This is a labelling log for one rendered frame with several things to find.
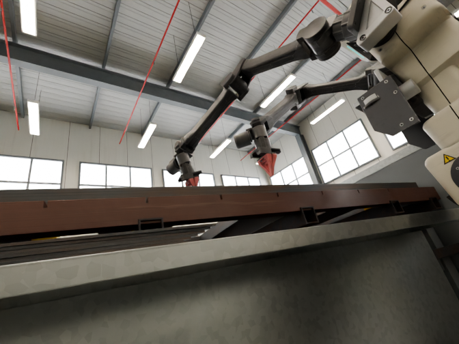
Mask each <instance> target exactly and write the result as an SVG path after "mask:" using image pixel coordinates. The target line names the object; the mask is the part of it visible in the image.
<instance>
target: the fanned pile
mask: <svg viewBox="0 0 459 344"><path fill-rule="evenodd" d="M215 225H216V223H210V224H203V225H189V226H182V227H168V228H161V229H147V230H140V231H126V232H119V233H105V234H98V235H84V236H76V237H69V238H55V239H47V240H34V241H26V242H13V243H5V244H0V266H5V265H11V264H17V263H27V262H33V261H44V260H49V259H59V258H65V257H76V256H81V255H92V254H98V253H108V252H114V251H119V250H130V249H136V248H146V247H152V246H162V245H168V244H178V243H184V241H186V240H190V239H191V238H193V237H195V236H198V234H201V233H205V231H206V230H209V229H210V227H213V226H215Z"/></svg>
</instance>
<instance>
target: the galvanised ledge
mask: <svg viewBox="0 0 459 344"><path fill-rule="evenodd" d="M456 221H459V208H454V209H448V210H438V211H432V212H422V213H416V214H406V215H400V216H390V217H384V218H373V219H367V220H358V221H352V222H346V223H335V224H330V225H319V226H313V227H303V228H298V229H287V230H281V231H271V232H265V233H254V234H249V235H239V236H233V237H227V238H217V239H211V240H200V241H194V242H184V243H178V244H168V245H162V246H152V247H146V248H136V249H130V250H119V251H114V252H108V253H98V254H92V255H81V256H76V257H65V258H59V259H49V260H44V261H33V262H27V263H17V264H11V265H5V266H0V310H3V309H10V308H14V307H18V306H24V305H28V304H35V303H39V302H46V301H50V300H56V299H61V298H67V297H71V296H78V295H82V294H87V293H93V292H97V291H104V290H108V289H115V288H118V287H125V286H129V285H136V284H140V283H146V282H151V281H157V280H161V279H166V278H172V277H177V276H183V275H187V274H194V273H198V272H205V271H209V270H216V269H219V268H226V267H230V266H237V265H241V264H245V263H251V262H256V261H262V260H266V259H273V258H277V257H284V256H288V255H295V254H299V253H306V252H309V251H313V250H320V249H324V248H330V247H335V246H341V245H346V244H352V243H356V242H363V241H367V240H374V239H378V238H385V237H389V236H393V235H400V234H403V233H410V232H414V231H421V230H424V229H429V228H432V227H437V226H440V225H445V224H448V223H453V222H456Z"/></svg>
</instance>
